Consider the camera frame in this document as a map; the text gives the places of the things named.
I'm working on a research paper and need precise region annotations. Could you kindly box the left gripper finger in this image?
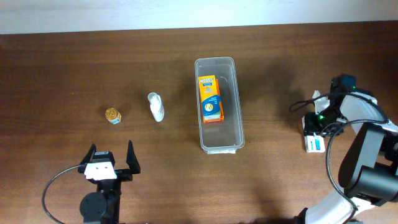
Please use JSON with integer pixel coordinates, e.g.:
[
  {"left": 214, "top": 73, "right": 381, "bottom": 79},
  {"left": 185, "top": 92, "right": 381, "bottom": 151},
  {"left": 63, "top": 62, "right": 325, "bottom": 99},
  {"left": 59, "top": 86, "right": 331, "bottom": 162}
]
[
  {"left": 80, "top": 144, "right": 96, "bottom": 165},
  {"left": 126, "top": 140, "right": 141, "bottom": 174}
]

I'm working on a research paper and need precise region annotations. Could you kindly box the white Panadol box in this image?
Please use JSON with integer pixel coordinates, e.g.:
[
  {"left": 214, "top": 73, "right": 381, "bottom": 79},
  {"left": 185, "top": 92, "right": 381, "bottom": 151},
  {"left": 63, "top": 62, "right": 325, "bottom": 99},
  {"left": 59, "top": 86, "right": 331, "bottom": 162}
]
[{"left": 302, "top": 114, "right": 326, "bottom": 153}]

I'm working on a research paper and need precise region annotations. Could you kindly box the white spray bottle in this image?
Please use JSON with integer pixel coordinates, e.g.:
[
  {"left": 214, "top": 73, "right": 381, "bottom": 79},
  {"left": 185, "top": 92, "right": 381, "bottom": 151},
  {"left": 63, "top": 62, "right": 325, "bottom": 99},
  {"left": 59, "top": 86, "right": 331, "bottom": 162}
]
[{"left": 148, "top": 92, "right": 165, "bottom": 122}]

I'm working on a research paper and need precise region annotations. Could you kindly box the orange medicine box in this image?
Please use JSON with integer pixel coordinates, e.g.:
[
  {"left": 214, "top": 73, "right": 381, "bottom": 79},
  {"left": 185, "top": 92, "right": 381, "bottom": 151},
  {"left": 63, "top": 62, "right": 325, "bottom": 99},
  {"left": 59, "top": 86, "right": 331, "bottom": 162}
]
[{"left": 216, "top": 79, "right": 224, "bottom": 121}]

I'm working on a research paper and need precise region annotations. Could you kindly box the yellow blue Woods box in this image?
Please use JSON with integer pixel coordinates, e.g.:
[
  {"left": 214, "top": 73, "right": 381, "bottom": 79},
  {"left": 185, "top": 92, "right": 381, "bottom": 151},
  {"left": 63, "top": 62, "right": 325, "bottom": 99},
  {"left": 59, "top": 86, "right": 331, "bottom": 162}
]
[{"left": 198, "top": 75, "right": 220, "bottom": 123}]

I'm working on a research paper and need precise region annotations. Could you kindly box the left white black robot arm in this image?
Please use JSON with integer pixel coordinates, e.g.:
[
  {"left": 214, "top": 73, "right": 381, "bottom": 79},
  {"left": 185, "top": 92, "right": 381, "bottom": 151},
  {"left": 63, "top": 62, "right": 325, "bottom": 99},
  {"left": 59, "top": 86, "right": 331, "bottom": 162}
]
[{"left": 78, "top": 141, "right": 141, "bottom": 224}]

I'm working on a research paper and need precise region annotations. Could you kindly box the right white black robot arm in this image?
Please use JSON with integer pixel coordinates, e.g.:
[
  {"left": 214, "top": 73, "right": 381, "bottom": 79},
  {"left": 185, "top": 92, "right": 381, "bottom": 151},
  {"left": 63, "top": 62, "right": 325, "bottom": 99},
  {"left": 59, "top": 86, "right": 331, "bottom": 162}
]
[{"left": 289, "top": 74, "right": 397, "bottom": 223}]

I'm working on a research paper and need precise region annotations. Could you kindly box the clear plastic container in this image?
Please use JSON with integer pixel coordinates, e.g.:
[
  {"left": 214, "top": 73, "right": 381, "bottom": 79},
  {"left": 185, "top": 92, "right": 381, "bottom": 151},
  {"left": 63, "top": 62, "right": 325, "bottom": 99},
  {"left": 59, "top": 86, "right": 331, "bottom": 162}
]
[{"left": 195, "top": 57, "right": 245, "bottom": 154}]

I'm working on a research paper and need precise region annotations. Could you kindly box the small gold-lid jar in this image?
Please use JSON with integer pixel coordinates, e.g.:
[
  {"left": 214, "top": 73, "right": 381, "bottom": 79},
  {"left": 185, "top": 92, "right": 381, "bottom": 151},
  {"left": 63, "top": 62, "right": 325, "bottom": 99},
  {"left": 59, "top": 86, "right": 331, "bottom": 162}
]
[{"left": 105, "top": 108, "right": 121, "bottom": 124}]

